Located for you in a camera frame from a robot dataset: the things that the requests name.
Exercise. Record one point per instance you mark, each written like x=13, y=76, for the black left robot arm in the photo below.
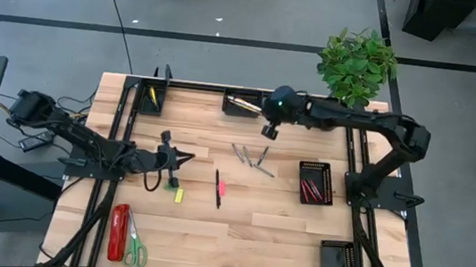
x=84, y=138

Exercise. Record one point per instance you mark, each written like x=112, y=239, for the white pen with yellow cap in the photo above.
x=153, y=96

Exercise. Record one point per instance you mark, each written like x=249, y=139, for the black pen with white print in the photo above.
x=217, y=189

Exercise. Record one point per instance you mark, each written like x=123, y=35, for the yellow pencil with orange end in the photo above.
x=243, y=102

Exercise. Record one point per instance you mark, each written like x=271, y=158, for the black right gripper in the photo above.
x=288, y=105

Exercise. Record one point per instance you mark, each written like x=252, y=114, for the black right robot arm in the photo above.
x=356, y=118

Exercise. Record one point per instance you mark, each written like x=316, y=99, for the yellow eraser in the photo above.
x=179, y=195

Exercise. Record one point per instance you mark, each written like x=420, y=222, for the pink eraser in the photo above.
x=222, y=188

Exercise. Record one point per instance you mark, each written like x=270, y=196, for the black aluminium table frame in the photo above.
x=198, y=86

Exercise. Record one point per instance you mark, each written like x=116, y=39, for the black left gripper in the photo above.
x=160, y=163

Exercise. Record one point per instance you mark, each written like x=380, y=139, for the red stapler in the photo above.
x=118, y=232

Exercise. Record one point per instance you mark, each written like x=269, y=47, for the brown red crayon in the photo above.
x=316, y=190

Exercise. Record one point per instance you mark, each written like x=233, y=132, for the black cabinet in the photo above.
x=436, y=14

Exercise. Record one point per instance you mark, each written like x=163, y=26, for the dark grey crayon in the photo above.
x=262, y=156

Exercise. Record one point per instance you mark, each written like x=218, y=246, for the green potted plant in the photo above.
x=355, y=68

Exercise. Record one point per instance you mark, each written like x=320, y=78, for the green eraser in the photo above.
x=167, y=187

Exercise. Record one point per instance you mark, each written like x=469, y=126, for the black power adapter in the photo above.
x=35, y=142

